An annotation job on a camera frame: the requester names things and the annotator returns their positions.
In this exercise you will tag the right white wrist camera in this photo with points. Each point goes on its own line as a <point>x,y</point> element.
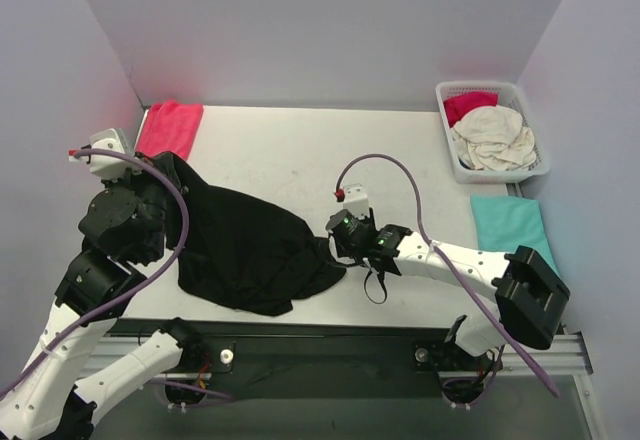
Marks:
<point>354,198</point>

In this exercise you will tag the folded teal t shirt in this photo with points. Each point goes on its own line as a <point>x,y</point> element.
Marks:
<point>505,222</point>

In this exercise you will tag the folded pink t shirt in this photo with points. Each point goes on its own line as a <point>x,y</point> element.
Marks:
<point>170,126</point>

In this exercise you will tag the red t shirt in basket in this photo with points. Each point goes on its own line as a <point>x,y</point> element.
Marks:
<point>458,106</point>

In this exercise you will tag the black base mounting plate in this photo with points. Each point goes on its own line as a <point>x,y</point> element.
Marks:
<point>302,362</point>

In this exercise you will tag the cream t shirt in basket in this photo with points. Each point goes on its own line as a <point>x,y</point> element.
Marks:
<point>494,139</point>

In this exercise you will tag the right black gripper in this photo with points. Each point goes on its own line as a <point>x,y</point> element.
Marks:
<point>331,238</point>

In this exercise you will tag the aluminium rail frame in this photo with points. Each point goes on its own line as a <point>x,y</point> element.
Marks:
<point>193,386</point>

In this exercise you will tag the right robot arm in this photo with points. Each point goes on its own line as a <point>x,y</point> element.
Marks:
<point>521,298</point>

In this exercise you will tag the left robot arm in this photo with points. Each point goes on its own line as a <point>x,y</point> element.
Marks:
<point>51,399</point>

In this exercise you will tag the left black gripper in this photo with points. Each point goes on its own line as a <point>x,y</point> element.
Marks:
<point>151,192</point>

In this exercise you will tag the black t shirt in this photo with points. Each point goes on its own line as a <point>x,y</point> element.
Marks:
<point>245,253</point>

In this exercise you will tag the white laundry basket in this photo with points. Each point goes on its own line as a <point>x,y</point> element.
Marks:
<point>510,96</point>

